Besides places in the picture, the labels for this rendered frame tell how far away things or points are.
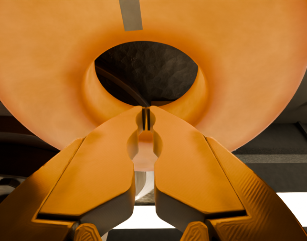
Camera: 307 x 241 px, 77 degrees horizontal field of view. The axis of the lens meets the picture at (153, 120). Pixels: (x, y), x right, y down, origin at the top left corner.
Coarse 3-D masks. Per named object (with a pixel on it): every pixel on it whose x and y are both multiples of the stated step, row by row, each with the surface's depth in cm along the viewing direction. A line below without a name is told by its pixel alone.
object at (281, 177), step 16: (272, 128) 923; (288, 128) 925; (304, 128) 904; (256, 144) 854; (272, 144) 856; (288, 144) 858; (304, 144) 859; (272, 176) 749; (288, 176) 750; (304, 176) 752; (288, 192) 707; (304, 192) 708; (112, 240) 592; (128, 240) 593; (144, 240) 594; (160, 240) 594; (176, 240) 595
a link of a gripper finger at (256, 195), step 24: (216, 144) 9; (240, 168) 7; (240, 192) 6; (264, 192) 6; (240, 216) 6; (264, 216) 6; (288, 216) 6; (216, 240) 6; (240, 240) 5; (264, 240) 5; (288, 240) 5
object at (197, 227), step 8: (88, 224) 5; (192, 224) 5; (200, 224) 5; (80, 232) 5; (88, 232) 5; (96, 232) 5; (184, 232) 5; (192, 232) 5; (200, 232) 5; (80, 240) 5; (88, 240) 5; (96, 240) 5; (184, 240) 5; (192, 240) 5; (200, 240) 5; (208, 240) 5
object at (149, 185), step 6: (102, 78) 30; (102, 84) 29; (108, 84) 30; (114, 84) 32; (108, 90) 30; (114, 90) 31; (120, 90) 32; (114, 96) 30; (120, 96) 31; (126, 96) 32; (126, 102) 31; (132, 102) 33; (150, 174) 41; (150, 180) 43; (144, 186) 46; (150, 186) 46; (144, 192) 48; (138, 198) 51
